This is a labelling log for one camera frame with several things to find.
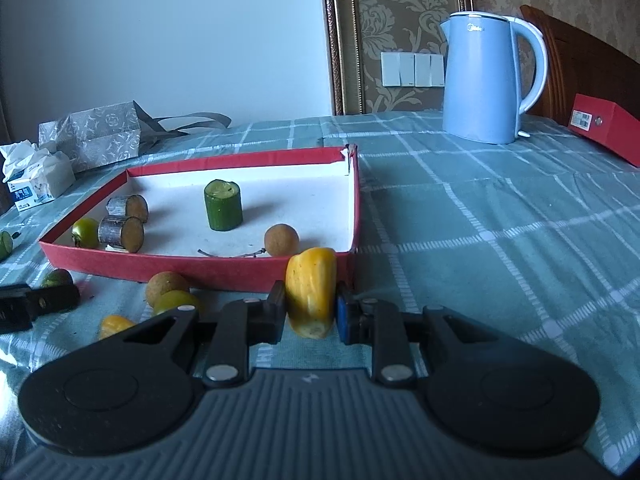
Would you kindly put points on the thin brown twig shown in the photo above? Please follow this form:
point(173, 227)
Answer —
point(235, 256)

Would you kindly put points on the large yellow pepper piece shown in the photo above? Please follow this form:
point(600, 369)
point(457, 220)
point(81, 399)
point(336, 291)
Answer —
point(310, 290)

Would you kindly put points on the small brown potato, right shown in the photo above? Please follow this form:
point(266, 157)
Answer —
point(165, 285)

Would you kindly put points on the green cucumber cylinder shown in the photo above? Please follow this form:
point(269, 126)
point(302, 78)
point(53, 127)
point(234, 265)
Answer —
point(222, 207)

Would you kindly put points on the white wall switch panel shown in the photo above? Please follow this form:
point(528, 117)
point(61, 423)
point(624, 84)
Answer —
point(410, 69)

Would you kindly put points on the grey patterned gift bag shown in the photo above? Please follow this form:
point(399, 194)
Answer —
point(100, 135)

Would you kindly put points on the red shallow cardboard tray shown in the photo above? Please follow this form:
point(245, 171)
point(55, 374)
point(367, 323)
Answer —
point(175, 266)

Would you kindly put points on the white tissue pack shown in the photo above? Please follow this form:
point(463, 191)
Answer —
point(45, 175)

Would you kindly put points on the long green cucumber end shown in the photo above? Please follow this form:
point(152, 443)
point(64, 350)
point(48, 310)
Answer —
point(5, 245)

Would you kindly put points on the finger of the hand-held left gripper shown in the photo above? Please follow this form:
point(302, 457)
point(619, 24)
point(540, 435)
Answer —
point(45, 302)

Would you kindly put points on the ornate gold framed wall panel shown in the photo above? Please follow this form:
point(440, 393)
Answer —
point(395, 10)

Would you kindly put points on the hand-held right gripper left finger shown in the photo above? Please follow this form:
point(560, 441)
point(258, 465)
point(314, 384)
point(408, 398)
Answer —
point(272, 317)

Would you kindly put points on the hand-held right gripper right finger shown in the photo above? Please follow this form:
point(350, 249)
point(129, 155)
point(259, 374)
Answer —
point(345, 320)

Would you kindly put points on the red cardboard box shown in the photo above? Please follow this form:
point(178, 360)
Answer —
point(615, 130)

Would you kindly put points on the teal checked tablecloth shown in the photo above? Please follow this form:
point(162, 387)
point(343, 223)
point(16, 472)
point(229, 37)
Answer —
point(475, 235)

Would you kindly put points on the small yellow pepper piece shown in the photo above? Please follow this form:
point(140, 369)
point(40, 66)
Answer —
point(115, 324)

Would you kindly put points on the light blue electric kettle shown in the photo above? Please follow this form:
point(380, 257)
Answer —
point(480, 85)

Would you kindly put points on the short green cucumber end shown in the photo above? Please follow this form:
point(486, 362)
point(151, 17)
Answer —
point(57, 278)

